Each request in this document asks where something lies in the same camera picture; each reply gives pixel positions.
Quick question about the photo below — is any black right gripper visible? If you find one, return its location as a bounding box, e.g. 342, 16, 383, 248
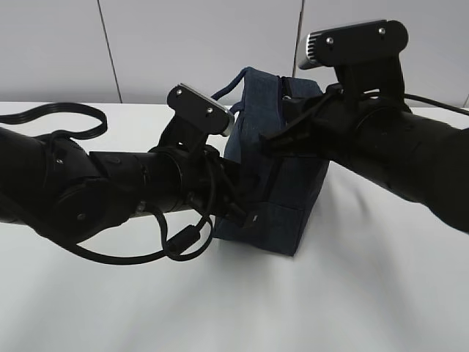
259, 84, 366, 159

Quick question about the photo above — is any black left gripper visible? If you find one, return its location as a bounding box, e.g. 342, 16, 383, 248
186, 144, 260, 228

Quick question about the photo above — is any dark blue lunch bag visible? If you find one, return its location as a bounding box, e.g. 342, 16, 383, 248
213, 67, 329, 257

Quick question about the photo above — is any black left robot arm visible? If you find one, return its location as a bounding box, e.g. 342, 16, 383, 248
1, 129, 259, 243

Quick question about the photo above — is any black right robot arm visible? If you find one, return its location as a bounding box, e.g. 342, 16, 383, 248
260, 85, 468, 232

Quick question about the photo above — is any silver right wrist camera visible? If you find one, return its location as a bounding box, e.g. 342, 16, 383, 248
296, 20, 409, 70

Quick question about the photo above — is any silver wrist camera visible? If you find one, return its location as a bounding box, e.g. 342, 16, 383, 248
166, 84, 235, 137
296, 20, 409, 70

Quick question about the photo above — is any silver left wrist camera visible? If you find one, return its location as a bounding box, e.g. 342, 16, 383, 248
166, 84, 235, 137

